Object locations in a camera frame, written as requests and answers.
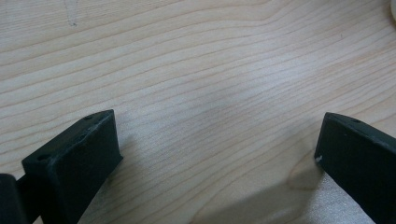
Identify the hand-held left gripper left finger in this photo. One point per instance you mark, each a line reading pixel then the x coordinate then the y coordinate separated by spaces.
pixel 73 168

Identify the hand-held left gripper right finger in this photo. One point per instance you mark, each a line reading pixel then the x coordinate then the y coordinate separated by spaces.
pixel 361 161

